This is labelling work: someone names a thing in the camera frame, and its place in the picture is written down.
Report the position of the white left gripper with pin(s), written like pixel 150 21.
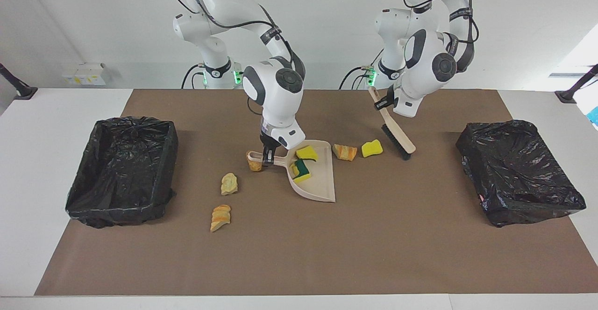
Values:
pixel 407 104

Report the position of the black bag lined bin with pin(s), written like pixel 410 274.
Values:
pixel 514 169
pixel 121 169

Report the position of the green and yellow sponge piece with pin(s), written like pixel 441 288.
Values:
pixel 302 172

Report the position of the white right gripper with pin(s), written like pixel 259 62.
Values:
pixel 285 136

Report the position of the white wall outlet box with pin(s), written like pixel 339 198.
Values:
pixel 84 74

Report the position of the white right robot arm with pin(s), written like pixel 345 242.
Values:
pixel 275 85

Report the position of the beige plastic dustpan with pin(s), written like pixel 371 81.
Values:
pixel 322 183

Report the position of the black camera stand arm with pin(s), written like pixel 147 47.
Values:
pixel 16 88
pixel 577 85

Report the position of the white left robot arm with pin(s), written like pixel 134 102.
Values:
pixel 434 62

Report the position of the brown oval bread loaf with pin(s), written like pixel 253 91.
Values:
pixel 254 166

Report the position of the tan croissant end piece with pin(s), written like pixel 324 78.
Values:
pixel 220 216

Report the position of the pale bread piece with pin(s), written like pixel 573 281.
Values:
pixel 229 183

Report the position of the blue object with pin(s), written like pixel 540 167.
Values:
pixel 594 117

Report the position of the beige hand brush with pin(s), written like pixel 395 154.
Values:
pixel 399 139

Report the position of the brown table mat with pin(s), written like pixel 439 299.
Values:
pixel 299 263

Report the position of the orange striped bread piece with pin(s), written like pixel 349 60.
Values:
pixel 345 153

